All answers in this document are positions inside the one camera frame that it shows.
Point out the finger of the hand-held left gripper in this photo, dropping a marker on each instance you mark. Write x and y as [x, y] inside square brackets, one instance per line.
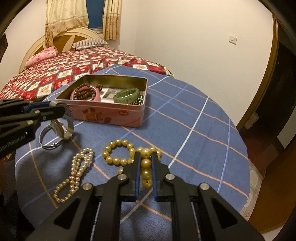
[53, 113]
[39, 105]

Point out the window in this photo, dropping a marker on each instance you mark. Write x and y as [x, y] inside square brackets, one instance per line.
[96, 14]

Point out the white box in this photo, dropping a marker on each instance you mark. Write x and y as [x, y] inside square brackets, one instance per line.
[251, 120]

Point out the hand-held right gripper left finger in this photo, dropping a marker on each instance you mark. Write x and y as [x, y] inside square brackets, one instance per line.
[138, 178]

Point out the cream patterned table cover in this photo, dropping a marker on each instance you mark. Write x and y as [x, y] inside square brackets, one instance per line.
[253, 185]

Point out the pink tin box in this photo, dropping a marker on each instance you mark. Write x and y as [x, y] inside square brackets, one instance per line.
[104, 115]

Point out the thin silver bangle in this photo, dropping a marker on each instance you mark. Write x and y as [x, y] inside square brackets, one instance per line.
[49, 147]

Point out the wide cream patterned curtain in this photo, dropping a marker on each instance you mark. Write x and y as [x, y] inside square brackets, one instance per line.
[64, 16]

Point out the white light switch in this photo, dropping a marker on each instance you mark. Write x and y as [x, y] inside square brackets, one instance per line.
[233, 39]

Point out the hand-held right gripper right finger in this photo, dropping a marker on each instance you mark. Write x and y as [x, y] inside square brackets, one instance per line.
[155, 183]

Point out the pink pillow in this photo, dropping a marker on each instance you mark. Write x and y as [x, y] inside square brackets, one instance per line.
[41, 56]

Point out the red patterned bed blanket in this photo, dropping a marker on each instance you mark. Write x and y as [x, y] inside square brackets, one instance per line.
[57, 64]

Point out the wide silver bangle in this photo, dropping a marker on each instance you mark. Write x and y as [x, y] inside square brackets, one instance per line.
[70, 125]

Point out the pink bangle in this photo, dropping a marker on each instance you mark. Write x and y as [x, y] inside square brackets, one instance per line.
[98, 95]

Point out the printed paper card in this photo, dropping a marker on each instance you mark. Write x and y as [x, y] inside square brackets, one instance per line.
[108, 92]

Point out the wooden door frame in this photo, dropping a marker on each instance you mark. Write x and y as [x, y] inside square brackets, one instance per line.
[275, 46]

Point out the striped pillow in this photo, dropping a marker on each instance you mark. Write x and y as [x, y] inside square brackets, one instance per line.
[90, 42]

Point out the cream wooden headboard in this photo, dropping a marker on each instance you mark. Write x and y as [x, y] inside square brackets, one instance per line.
[69, 34]

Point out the narrow cream patterned curtain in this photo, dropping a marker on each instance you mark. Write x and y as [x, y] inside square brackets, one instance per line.
[112, 20]

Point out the blue plaid tablecloth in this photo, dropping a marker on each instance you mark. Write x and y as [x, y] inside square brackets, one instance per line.
[185, 150]

